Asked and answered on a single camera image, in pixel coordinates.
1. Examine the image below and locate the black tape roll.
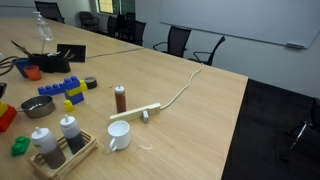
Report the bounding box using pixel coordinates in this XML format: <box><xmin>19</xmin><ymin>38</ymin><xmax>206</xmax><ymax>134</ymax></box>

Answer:
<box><xmin>81</xmin><ymin>76</ymin><xmax>98</xmax><ymax>90</ymax></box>

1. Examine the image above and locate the small yellow toy block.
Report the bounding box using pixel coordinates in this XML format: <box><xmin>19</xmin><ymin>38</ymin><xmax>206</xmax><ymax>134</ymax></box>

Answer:
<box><xmin>63</xmin><ymin>99</ymin><xmax>75</xmax><ymax>113</ymax></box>

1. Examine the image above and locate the grey whiteboard eraser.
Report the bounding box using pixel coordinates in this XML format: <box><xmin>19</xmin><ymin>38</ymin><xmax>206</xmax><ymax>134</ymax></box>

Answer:
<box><xmin>285</xmin><ymin>41</ymin><xmax>305</xmax><ymax>50</ymax></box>

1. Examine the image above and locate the black flat tablet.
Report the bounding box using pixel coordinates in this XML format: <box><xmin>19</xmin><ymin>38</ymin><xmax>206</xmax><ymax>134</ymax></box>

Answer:
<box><xmin>56</xmin><ymin>43</ymin><xmax>87</xmax><ymax>64</ymax></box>

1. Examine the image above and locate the green toy block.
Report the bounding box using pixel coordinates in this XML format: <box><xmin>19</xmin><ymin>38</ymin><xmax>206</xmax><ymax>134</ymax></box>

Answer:
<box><xmin>10</xmin><ymin>135</ymin><xmax>32</xmax><ymax>158</ymax></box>

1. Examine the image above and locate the clear pump sanitizer bottle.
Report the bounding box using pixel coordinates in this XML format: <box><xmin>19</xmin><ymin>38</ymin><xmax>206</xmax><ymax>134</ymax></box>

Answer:
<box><xmin>32</xmin><ymin>10</ymin><xmax>55</xmax><ymax>43</ymax></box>

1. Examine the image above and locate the yellow block between blue blocks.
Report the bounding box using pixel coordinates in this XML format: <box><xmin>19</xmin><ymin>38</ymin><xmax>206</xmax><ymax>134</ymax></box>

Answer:
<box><xmin>65</xmin><ymin>79</ymin><xmax>88</xmax><ymax>98</ymax></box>

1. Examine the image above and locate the white plug adapter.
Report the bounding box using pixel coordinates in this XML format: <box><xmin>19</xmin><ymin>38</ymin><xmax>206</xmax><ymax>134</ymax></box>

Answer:
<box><xmin>141</xmin><ymin>110</ymin><xmax>150</xmax><ymax>124</ymax></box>

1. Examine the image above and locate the brown sauce bottle white cap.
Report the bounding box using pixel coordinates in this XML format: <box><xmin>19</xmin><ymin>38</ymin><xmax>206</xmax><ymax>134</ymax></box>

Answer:
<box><xmin>114</xmin><ymin>85</ymin><xmax>128</xmax><ymax>114</ymax></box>

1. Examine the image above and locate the orange plastic cup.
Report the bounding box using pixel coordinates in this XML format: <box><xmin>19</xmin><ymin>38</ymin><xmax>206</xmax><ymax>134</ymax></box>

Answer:
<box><xmin>23</xmin><ymin>65</ymin><xmax>43</xmax><ymax>82</ymax></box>

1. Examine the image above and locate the dark long-handled tool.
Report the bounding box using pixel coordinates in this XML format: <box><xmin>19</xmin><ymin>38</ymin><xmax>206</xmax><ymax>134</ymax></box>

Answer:
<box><xmin>10</xmin><ymin>40</ymin><xmax>34</xmax><ymax>59</ymax></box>

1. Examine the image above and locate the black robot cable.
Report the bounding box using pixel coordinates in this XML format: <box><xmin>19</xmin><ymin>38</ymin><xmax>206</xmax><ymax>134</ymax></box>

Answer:
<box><xmin>0</xmin><ymin>60</ymin><xmax>17</xmax><ymax>77</ymax></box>
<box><xmin>0</xmin><ymin>55</ymin><xmax>18</xmax><ymax>68</ymax></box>

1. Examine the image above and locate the large squeeze bottle brown sauce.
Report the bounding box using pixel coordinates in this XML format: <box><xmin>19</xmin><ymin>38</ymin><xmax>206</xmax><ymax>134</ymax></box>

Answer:
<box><xmin>30</xmin><ymin>126</ymin><xmax>67</xmax><ymax>170</ymax></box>

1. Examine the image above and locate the white wall whiteboard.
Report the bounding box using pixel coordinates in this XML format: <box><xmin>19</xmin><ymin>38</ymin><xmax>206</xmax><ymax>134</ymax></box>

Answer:
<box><xmin>159</xmin><ymin>0</ymin><xmax>320</xmax><ymax>50</ymax></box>

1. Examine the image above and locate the metal pot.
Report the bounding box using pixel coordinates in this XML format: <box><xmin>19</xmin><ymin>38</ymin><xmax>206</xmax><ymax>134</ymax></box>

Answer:
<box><xmin>16</xmin><ymin>95</ymin><xmax>58</xmax><ymax>120</ymax></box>

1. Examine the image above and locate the window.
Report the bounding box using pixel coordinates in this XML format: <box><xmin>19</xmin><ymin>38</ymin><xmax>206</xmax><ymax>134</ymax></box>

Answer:
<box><xmin>97</xmin><ymin>0</ymin><xmax>136</xmax><ymax>17</ymax></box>

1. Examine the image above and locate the white ceramic mug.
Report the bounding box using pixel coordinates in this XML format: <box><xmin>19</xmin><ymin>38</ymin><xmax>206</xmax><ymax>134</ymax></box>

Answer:
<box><xmin>107</xmin><ymin>120</ymin><xmax>132</xmax><ymax>153</ymax></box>

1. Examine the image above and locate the white power cable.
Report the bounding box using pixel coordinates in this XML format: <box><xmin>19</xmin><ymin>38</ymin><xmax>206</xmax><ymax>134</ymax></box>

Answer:
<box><xmin>159</xmin><ymin>63</ymin><xmax>205</xmax><ymax>111</ymax></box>

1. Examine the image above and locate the black office chair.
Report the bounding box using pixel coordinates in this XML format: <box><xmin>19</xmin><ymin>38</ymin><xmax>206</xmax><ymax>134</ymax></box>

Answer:
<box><xmin>106</xmin><ymin>15</ymin><xmax>120</xmax><ymax>38</ymax></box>
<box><xmin>152</xmin><ymin>25</ymin><xmax>192</xmax><ymax>59</ymax></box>
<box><xmin>188</xmin><ymin>35</ymin><xmax>226</xmax><ymax>67</ymax></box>
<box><xmin>283</xmin><ymin>97</ymin><xmax>320</xmax><ymax>163</ymax></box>
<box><xmin>117</xmin><ymin>12</ymin><xmax>136</xmax><ymax>43</ymax></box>
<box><xmin>79</xmin><ymin>11</ymin><xmax>101</xmax><ymax>33</ymax></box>
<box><xmin>132</xmin><ymin>20</ymin><xmax>147</xmax><ymax>47</ymax></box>
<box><xmin>34</xmin><ymin>0</ymin><xmax>66</xmax><ymax>25</ymax></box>

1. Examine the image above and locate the beige power strip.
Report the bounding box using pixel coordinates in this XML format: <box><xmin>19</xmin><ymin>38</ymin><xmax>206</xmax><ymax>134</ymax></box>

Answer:
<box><xmin>109</xmin><ymin>102</ymin><xmax>162</xmax><ymax>123</ymax></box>

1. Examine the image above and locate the long blue toy block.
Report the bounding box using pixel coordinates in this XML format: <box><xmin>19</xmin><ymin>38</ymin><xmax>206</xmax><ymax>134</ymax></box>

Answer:
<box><xmin>37</xmin><ymin>83</ymin><xmax>67</xmax><ymax>97</ymax></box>

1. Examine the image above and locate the red toy block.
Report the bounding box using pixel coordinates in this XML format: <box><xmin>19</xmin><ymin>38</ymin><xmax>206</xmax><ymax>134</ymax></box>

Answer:
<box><xmin>0</xmin><ymin>104</ymin><xmax>18</xmax><ymax>134</ymax></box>

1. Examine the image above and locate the wooden slat crate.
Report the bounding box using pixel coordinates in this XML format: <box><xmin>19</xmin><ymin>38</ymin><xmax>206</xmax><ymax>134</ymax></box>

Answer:
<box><xmin>28</xmin><ymin>129</ymin><xmax>99</xmax><ymax>180</ymax></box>

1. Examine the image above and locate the black tool organizer tray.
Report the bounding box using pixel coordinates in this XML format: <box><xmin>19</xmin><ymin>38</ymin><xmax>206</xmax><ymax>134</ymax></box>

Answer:
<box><xmin>29</xmin><ymin>53</ymin><xmax>72</xmax><ymax>75</ymax></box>

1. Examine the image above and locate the slim squeeze bottle dark sauce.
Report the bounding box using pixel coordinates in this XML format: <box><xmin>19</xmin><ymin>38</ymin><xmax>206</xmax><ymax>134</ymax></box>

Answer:
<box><xmin>59</xmin><ymin>114</ymin><xmax>86</xmax><ymax>155</ymax></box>

